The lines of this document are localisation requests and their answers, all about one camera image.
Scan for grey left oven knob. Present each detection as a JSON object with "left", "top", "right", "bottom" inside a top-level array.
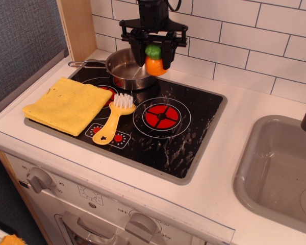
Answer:
[{"left": 26, "top": 167, "right": 52, "bottom": 193}]

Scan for white toy oven front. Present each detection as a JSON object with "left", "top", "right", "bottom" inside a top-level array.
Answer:
[{"left": 6, "top": 154, "right": 234, "bottom": 244}]

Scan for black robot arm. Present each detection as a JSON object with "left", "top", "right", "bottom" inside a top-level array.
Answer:
[{"left": 119, "top": 1, "right": 188, "bottom": 69}]

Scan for yellow folded cloth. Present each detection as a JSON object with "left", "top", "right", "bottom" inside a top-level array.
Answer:
[{"left": 22, "top": 78, "right": 113, "bottom": 136}]

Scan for silver metal pot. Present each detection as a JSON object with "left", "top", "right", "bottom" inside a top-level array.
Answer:
[{"left": 68, "top": 48, "right": 158, "bottom": 91}]

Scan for wooden side post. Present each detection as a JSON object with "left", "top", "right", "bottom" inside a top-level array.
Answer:
[{"left": 56, "top": 0, "right": 97, "bottom": 61}]

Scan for black toy stove top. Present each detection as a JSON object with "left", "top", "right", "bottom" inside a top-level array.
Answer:
[{"left": 24, "top": 79, "right": 227, "bottom": 185}]

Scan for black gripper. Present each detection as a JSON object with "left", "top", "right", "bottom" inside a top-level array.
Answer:
[{"left": 119, "top": 1, "right": 188, "bottom": 70}]

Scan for yellow dish brush white bristles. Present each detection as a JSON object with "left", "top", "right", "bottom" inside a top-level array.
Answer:
[{"left": 92, "top": 93, "right": 136, "bottom": 145}]

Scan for orange toy carrot green top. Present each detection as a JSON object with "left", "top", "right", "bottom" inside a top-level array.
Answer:
[{"left": 145, "top": 44, "right": 168, "bottom": 76}]

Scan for orange fuzzy object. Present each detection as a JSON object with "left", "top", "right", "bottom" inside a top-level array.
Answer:
[{"left": 0, "top": 234, "right": 26, "bottom": 245}]

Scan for grey oven knob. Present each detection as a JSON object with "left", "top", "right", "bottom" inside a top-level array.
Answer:
[
  {"left": 125, "top": 213, "right": 158, "bottom": 243},
  {"left": 26, "top": 167, "right": 52, "bottom": 193}
]

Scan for grey sink basin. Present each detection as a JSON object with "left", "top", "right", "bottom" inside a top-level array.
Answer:
[{"left": 234, "top": 115, "right": 306, "bottom": 234}]

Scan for grey right oven knob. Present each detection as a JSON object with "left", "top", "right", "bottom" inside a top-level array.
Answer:
[{"left": 125, "top": 213, "right": 158, "bottom": 243}]

